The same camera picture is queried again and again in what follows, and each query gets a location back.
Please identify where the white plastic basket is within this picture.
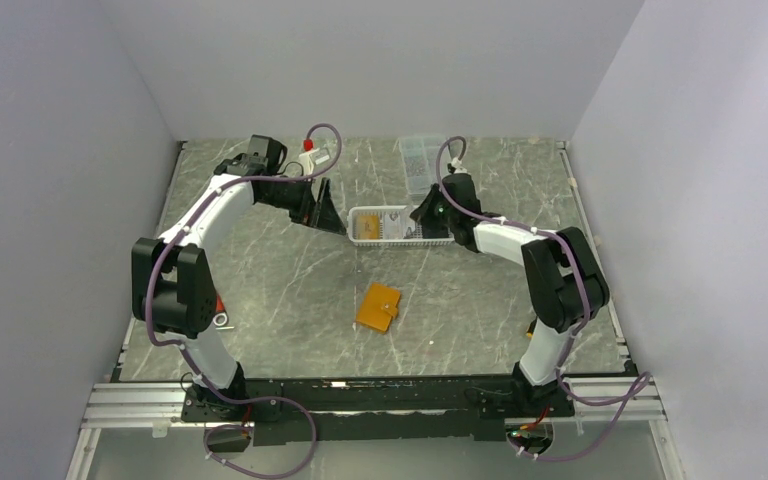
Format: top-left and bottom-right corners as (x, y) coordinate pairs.
(347, 205), (454, 247)

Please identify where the red handled adjustable wrench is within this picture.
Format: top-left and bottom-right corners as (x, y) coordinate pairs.
(212, 295), (233, 330)

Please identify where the silver VIP card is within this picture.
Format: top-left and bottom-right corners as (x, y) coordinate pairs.
(381, 211), (408, 240)

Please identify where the aluminium frame rail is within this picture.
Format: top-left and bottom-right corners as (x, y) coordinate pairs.
(81, 374), (635, 432)

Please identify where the orange leather card holder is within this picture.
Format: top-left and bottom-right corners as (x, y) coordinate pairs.
(355, 283), (401, 334)

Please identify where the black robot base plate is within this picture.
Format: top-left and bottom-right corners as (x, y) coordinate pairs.
(181, 374), (575, 446)

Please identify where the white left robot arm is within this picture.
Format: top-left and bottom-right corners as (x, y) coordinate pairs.
(131, 135), (346, 420)

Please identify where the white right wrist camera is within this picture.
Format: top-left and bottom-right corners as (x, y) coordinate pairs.
(447, 158), (467, 175)

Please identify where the clear plastic screw box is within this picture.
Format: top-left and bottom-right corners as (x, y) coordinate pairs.
(398, 135), (446, 204)

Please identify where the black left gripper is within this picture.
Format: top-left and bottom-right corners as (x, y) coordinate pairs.
(260, 175), (347, 235)

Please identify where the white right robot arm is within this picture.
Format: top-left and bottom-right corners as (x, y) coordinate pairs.
(410, 173), (610, 415)

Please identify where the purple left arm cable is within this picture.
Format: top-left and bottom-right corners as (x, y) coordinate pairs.
(144, 122), (344, 480)

